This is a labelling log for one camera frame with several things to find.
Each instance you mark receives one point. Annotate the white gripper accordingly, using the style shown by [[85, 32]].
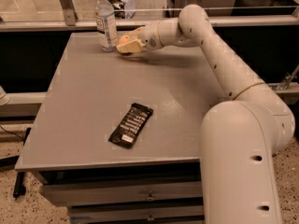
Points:
[[149, 36]]

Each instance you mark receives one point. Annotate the orange fruit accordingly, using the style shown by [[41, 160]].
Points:
[[124, 39]]

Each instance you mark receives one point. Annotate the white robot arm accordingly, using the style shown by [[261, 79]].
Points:
[[239, 136]]

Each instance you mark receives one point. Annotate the clear plastic water bottle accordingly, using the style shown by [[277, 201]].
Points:
[[106, 25]]

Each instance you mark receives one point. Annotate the white spray bottle background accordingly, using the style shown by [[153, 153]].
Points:
[[122, 2]]

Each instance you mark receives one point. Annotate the metal window railing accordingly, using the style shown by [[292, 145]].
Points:
[[78, 15]]

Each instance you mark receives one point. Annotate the black snack bar wrapper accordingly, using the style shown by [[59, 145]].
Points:
[[130, 126]]

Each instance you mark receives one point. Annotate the grey drawer cabinet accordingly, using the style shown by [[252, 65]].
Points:
[[91, 92]]

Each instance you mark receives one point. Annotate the white object left edge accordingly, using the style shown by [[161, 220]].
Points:
[[4, 98]]

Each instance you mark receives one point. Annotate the top grey drawer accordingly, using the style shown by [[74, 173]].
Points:
[[122, 191]]

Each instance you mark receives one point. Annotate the grey drawer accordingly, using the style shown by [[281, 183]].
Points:
[[149, 213], [122, 191]]

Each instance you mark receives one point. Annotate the metal floor bracket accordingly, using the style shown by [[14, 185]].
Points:
[[286, 81]]

